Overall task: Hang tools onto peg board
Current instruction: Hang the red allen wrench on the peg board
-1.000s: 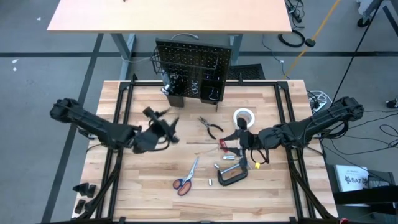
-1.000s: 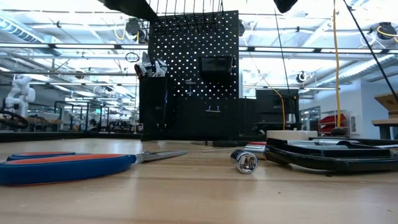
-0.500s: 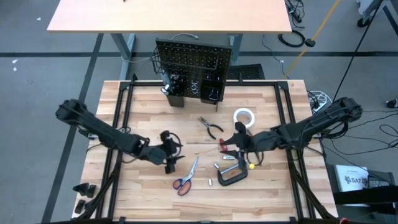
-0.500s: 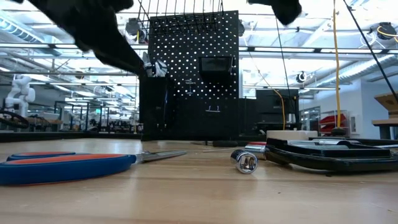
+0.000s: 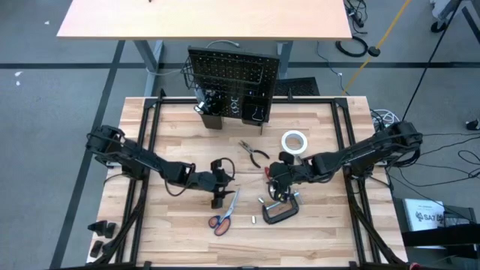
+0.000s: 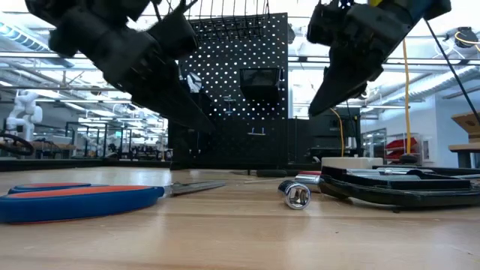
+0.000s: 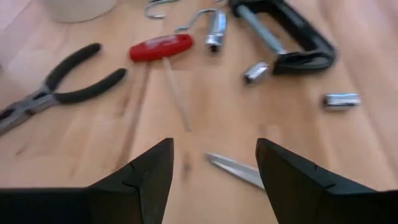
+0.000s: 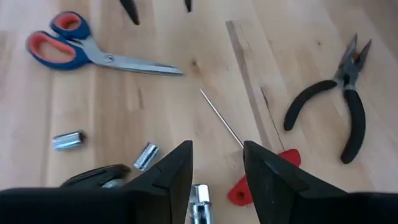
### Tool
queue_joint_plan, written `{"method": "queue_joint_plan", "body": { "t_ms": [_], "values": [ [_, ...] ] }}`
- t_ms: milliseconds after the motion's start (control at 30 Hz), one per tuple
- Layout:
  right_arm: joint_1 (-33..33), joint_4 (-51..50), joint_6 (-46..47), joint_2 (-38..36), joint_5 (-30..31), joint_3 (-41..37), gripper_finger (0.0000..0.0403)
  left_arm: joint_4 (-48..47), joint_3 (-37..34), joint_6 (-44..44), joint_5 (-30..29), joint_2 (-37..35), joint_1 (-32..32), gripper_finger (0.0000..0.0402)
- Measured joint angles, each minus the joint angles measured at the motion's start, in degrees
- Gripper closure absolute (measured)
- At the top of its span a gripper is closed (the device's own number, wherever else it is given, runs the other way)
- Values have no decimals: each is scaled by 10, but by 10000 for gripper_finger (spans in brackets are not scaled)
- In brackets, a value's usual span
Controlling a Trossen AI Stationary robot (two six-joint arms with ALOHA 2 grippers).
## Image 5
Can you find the black plastic spare part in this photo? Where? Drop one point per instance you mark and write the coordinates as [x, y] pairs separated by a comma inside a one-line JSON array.
[[98, 227], [96, 248], [110, 230]]

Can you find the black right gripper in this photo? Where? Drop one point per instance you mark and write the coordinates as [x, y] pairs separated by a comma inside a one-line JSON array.
[[296, 172]]

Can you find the black metal pegboard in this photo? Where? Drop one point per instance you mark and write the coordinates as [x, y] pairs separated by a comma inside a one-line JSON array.
[[232, 71]]

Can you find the white power strip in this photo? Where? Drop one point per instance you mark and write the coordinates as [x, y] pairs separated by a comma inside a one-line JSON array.
[[385, 127]]

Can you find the black floor mat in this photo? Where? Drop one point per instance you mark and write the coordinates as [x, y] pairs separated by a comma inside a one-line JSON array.
[[302, 87]]

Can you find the tall black pegboard bin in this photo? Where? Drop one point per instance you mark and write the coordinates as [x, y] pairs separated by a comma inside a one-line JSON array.
[[212, 122]]

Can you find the silver socket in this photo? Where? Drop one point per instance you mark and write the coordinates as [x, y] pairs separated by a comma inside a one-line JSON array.
[[261, 200], [253, 219]]

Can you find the black cart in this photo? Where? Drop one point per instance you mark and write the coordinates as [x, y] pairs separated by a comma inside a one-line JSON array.
[[442, 238]]

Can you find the black aluminium table frame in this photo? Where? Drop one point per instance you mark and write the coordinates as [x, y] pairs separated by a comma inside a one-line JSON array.
[[318, 100]]

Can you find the short black pegboard bin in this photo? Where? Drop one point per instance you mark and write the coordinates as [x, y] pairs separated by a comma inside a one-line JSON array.
[[245, 112]]

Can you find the blue and orange scissors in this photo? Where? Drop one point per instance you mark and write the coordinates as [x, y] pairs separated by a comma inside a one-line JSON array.
[[226, 215]]

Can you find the white stand with caster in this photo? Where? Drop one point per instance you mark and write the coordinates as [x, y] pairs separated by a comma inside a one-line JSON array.
[[438, 26]]

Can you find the white tape roll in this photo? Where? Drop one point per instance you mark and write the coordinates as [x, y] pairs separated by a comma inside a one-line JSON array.
[[284, 142]]

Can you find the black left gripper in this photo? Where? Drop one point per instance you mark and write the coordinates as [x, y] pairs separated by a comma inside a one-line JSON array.
[[204, 180]]

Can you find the light wooden desk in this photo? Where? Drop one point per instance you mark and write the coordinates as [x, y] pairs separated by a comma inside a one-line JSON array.
[[206, 18]]

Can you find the black caster foot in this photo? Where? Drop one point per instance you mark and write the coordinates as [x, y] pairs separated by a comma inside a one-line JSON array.
[[473, 125]]

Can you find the small red object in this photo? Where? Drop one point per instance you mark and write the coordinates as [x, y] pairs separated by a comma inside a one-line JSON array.
[[415, 267]]

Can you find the white printed box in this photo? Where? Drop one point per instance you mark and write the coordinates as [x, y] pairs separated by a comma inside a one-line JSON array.
[[423, 213]]

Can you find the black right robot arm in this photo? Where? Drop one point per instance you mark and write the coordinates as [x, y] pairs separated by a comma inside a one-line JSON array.
[[367, 150]]

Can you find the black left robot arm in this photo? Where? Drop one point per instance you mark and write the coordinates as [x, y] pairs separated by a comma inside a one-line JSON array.
[[150, 165]]

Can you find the black C-clamp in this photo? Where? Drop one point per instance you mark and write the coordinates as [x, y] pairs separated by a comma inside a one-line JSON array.
[[279, 219]]

